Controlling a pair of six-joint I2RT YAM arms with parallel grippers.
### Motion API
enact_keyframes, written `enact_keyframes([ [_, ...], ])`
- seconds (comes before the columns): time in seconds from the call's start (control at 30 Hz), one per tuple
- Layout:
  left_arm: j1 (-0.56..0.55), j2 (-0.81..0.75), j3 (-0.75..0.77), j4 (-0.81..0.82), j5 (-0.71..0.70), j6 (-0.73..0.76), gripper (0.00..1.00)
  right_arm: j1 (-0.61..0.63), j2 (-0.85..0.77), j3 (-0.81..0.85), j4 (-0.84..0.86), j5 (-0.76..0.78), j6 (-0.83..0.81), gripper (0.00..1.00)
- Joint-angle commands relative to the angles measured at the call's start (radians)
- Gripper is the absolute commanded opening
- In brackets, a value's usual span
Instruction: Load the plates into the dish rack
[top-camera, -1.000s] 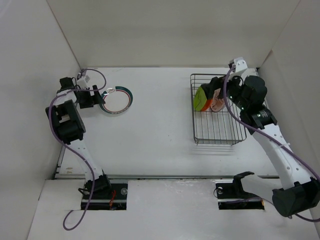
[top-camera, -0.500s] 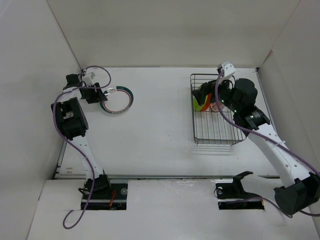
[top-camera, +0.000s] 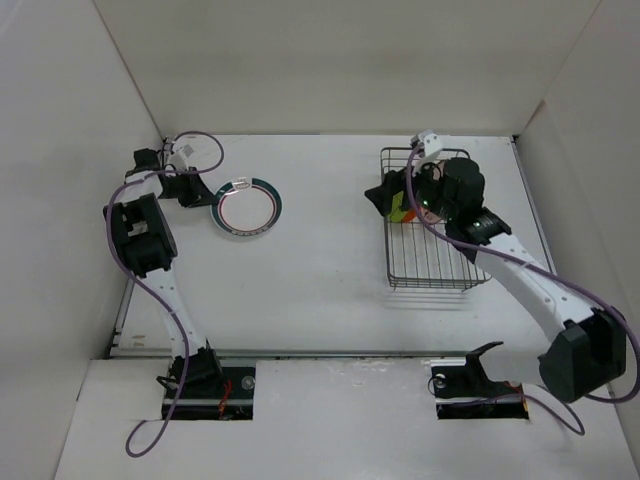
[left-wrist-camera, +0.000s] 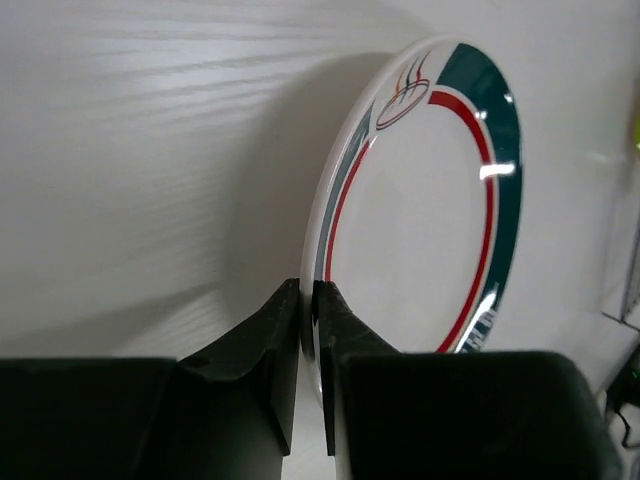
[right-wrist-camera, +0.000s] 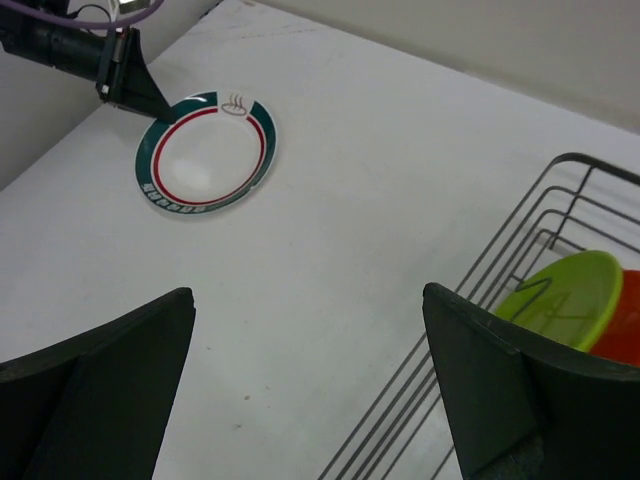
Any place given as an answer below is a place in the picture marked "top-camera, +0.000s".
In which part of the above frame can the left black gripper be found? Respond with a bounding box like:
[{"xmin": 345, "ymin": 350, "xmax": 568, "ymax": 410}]
[{"xmin": 159, "ymin": 166, "xmax": 219, "ymax": 208}]

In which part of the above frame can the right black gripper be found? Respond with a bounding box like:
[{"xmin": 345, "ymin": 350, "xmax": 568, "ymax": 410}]
[{"xmin": 364, "ymin": 153, "xmax": 457, "ymax": 223}]

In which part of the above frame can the lime green plate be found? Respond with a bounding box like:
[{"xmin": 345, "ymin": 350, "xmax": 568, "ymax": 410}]
[{"xmin": 387, "ymin": 191, "xmax": 407, "ymax": 223}]

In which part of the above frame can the white plate teal rim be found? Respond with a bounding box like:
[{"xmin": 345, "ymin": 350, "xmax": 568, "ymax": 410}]
[{"xmin": 210, "ymin": 177, "xmax": 283, "ymax": 239}]

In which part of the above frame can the white plate orange sunburst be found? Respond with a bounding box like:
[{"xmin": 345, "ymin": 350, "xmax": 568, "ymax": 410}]
[{"xmin": 420, "ymin": 208, "xmax": 442, "ymax": 225}]

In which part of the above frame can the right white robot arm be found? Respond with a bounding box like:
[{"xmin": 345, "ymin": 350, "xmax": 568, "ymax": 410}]
[{"xmin": 364, "ymin": 157, "xmax": 637, "ymax": 403}]

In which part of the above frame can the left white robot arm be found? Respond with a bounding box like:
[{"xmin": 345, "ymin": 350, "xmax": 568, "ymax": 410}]
[{"xmin": 104, "ymin": 149, "xmax": 224, "ymax": 397}]

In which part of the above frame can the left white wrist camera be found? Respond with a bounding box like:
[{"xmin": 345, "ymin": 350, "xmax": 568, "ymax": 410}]
[{"xmin": 166, "ymin": 144, "xmax": 194, "ymax": 171}]

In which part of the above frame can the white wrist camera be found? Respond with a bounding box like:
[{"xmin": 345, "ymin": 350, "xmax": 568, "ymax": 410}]
[
  {"xmin": 410, "ymin": 130, "xmax": 444, "ymax": 162},
  {"xmin": 166, "ymin": 144, "xmax": 194, "ymax": 171}
]

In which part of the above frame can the black wire dish rack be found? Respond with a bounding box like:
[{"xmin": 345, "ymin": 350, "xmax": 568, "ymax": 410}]
[{"xmin": 380, "ymin": 147, "xmax": 491, "ymax": 291}]

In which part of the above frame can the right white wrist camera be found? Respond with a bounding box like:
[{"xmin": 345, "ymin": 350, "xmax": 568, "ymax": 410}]
[{"xmin": 410, "ymin": 130, "xmax": 444, "ymax": 162}]

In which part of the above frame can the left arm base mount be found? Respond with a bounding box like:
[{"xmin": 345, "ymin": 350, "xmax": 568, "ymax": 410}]
[{"xmin": 171, "ymin": 347, "xmax": 256, "ymax": 421}]

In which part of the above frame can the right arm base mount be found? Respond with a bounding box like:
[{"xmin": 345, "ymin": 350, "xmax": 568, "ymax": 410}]
[{"xmin": 428, "ymin": 341, "xmax": 529, "ymax": 420}]

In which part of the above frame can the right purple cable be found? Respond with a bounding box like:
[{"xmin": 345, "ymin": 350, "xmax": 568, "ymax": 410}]
[{"xmin": 405, "ymin": 144, "xmax": 640, "ymax": 437}]

